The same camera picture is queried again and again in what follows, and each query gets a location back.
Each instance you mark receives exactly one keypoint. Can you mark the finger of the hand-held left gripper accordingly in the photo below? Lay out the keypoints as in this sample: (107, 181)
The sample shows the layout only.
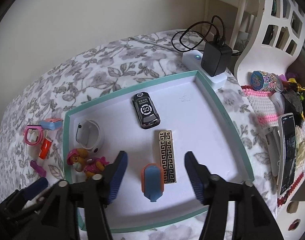
(38, 185)

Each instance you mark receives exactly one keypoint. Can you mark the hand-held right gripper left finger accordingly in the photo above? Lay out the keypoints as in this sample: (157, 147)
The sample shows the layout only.
(117, 177)

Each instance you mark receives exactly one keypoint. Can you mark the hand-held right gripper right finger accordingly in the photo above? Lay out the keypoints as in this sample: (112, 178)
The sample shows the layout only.
(195, 177)

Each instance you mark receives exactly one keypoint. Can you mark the purple tube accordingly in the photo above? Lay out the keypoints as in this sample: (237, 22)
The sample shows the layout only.
(38, 168)

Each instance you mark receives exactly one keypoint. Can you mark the pink pup toy figure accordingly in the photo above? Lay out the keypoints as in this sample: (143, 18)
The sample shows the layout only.
(92, 166)

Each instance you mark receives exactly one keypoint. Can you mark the small orange blue toy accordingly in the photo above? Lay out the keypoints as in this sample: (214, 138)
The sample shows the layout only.
(152, 180)

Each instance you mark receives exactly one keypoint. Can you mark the gold black patterned lighter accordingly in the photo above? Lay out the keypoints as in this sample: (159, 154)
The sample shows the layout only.
(167, 155)

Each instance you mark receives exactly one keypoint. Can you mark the pink toy watch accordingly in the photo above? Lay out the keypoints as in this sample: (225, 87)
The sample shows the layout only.
(33, 143)

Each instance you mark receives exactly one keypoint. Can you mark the teal white box lid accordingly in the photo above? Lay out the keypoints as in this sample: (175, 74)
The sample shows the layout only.
(192, 120)

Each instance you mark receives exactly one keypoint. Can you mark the white smartwatch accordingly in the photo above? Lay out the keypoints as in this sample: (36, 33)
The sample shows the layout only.
(80, 132)

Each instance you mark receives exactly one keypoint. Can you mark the light blue plug adapter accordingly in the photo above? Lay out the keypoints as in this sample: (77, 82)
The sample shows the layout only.
(50, 125)

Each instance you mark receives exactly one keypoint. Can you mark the black toy car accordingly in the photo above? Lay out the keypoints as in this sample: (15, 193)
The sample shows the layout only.
(145, 110)

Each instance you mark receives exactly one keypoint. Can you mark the white hair clip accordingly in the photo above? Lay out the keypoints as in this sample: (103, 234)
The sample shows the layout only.
(273, 150)

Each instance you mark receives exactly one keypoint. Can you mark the pink white crochet bag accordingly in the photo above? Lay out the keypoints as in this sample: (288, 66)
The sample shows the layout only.
(260, 107)

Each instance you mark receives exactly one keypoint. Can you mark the white smartphone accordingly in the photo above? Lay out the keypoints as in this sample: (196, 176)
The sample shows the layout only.
(288, 155)

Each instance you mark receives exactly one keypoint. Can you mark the red bead strand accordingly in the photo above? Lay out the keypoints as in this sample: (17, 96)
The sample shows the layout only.
(291, 188)

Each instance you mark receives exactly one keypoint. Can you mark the grey floral blanket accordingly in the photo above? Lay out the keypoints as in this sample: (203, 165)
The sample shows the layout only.
(67, 80)

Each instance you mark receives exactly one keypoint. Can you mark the beige board with holes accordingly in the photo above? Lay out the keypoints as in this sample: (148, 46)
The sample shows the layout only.
(297, 217)

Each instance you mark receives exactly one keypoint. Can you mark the cream lace fabric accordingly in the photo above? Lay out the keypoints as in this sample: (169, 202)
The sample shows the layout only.
(302, 147)

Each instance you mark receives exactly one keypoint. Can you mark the white oval gadget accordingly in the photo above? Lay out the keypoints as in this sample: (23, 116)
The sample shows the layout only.
(278, 102)

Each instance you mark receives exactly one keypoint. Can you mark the colourful hexagonal tin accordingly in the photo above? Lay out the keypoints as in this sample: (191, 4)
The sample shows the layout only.
(257, 80)

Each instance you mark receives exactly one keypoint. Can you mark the white power strip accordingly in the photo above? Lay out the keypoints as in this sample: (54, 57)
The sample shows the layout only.
(192, 60)

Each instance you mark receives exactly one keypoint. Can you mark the black striped cloth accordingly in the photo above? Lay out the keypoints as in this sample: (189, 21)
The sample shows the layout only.
(293, 102)

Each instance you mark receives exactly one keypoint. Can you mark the yellow black toy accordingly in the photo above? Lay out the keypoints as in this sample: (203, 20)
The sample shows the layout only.
(298, 86)

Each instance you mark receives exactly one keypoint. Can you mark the white lattice panel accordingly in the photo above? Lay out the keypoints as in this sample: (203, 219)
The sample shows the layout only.
(257, 30)

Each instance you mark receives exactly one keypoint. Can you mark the black wall charger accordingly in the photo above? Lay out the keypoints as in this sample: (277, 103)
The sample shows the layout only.
(216, 57)

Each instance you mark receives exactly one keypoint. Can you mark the white post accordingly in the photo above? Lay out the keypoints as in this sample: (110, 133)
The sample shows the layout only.
(241, 10)

